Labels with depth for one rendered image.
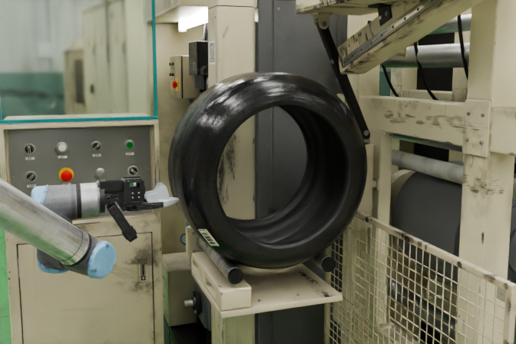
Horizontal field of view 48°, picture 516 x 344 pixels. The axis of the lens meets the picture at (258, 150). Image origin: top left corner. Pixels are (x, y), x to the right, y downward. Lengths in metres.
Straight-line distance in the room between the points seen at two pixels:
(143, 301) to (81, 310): 0.23
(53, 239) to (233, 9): 0.93
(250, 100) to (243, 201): 0.53
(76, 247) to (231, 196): 0.68
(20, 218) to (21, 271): 0.96
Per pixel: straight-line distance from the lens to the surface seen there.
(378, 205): 2.10
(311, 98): 1.56
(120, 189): 1.55
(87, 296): 2.28
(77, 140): 2.19
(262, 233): 1.86
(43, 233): 1.34
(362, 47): 1.79
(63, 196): 1.53
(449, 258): 1.52
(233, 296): 1.61
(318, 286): 1.80
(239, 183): 1.92
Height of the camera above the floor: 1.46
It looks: 8 degrees down
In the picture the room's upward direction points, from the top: straight up
